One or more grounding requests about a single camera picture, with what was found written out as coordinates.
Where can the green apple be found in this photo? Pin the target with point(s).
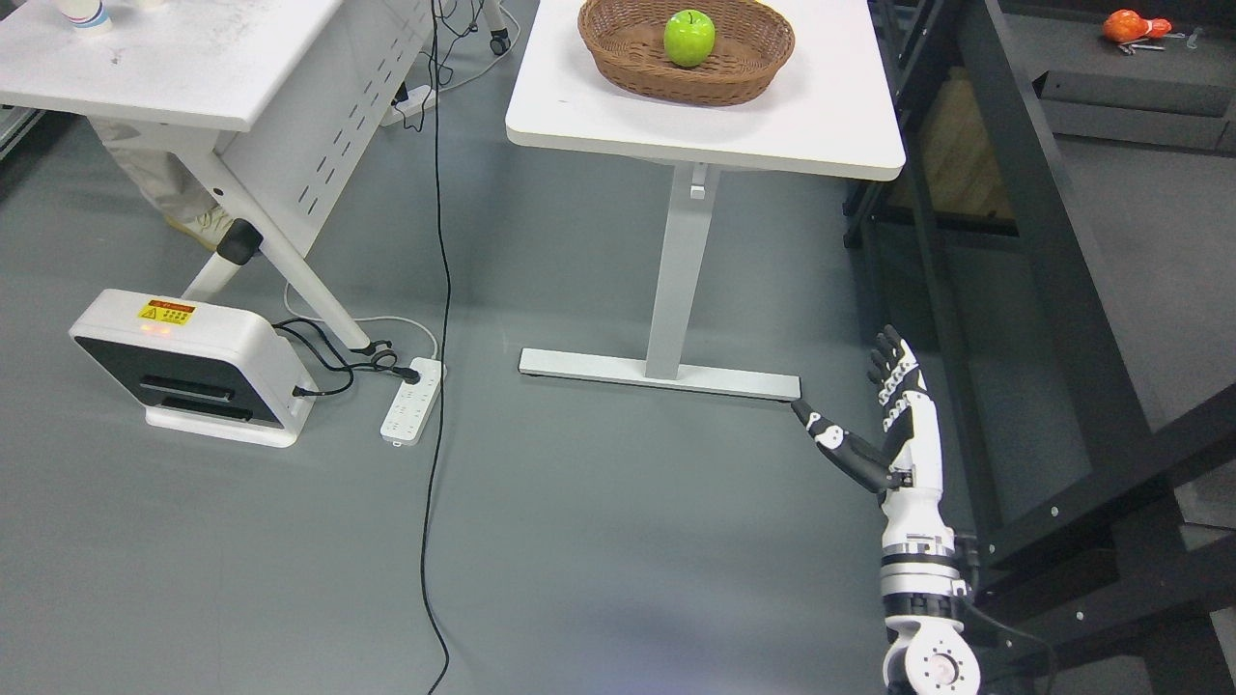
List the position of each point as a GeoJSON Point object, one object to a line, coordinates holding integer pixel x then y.
{"type": "Point", "coordinates": [689, 38]}

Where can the orange toy fruit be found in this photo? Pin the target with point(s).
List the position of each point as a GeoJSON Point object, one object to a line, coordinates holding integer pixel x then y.
{"type": "Point", "coordinates": [1125, 26]}

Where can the white standing desk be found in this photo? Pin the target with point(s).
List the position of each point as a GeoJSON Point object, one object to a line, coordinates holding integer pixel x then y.
{"type": "Point", "coordinates": [828, 112]}

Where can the person's leg and shoe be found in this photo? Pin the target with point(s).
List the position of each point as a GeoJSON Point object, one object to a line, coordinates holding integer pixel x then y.
{"type": "Point", "coordinates": [165, 183]}

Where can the brown wicker basket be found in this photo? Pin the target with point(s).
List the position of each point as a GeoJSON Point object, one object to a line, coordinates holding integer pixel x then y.
{"type": "Point", "coordinates": [712, 53]}

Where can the white box device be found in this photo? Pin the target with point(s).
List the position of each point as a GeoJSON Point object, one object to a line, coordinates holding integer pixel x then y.
{"type": "Point", "coordinates": [197, 367]}

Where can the paper cup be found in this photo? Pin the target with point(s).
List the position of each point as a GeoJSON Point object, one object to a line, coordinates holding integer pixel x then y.
{"type": "Point", "coordinates": [86, 16]}

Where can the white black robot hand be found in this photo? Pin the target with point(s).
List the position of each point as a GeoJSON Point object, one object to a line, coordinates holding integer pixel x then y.
{"type": "Point", "coordinates": [910, 459]}

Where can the white folding table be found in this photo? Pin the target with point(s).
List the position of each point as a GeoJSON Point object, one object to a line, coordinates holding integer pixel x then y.
{"type": "Point", "coordinates": [270, 104]}

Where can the black metal shelf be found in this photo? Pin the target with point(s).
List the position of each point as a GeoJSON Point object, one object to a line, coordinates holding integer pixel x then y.
{"type": "Point", "coordinates": [1072, 208]}

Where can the white power strip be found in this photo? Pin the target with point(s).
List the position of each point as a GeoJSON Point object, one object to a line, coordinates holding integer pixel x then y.
{"type": "Point", "coordinates": [409, 411]}

